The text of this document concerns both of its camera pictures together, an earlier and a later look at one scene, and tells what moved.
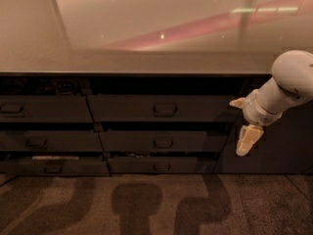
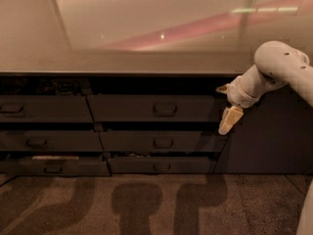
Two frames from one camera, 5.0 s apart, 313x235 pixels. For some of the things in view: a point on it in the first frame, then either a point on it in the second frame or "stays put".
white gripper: [255, 110] -> [239, 96]
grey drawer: [53, 166] stays put
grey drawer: [45, 109] stays put
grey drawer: [164, 108] stays put
